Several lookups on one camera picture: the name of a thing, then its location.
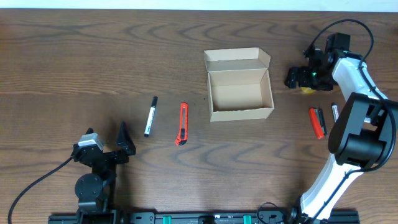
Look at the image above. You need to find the yellow tape roll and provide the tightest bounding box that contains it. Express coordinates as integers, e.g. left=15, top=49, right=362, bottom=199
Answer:
left=301, top=87, right=315, bottom=94

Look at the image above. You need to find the blue capped white marker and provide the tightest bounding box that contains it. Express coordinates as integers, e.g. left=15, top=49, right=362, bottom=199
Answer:
left=331, top=104, right=339, bottom=122

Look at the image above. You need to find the red black utility knife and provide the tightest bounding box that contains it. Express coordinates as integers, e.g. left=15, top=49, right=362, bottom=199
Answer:
left=308, top=108, right=327, bottom=139

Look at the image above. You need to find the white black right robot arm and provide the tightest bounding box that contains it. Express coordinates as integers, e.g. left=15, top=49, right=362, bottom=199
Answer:
left=284, top=33, right=397, bottom=223

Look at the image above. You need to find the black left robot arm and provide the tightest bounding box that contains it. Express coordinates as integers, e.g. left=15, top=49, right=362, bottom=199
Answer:
left=72, top=122, right=136, bottom=213

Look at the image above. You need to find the black white marker pen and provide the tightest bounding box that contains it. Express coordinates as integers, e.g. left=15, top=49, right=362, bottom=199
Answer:
left=144, top=96, right=158, bottom=138

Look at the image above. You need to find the orange utility knife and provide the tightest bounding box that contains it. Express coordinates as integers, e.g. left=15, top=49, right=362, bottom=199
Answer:
left=175, top=102, right=188, bottom=146

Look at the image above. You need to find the open cardboard box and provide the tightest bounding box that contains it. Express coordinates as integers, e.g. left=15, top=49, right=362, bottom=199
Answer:
left=204, top=47, right=274, bottom=122

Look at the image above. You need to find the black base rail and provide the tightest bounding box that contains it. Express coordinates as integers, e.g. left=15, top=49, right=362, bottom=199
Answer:
left=48, top=208, right=361, bottom=224

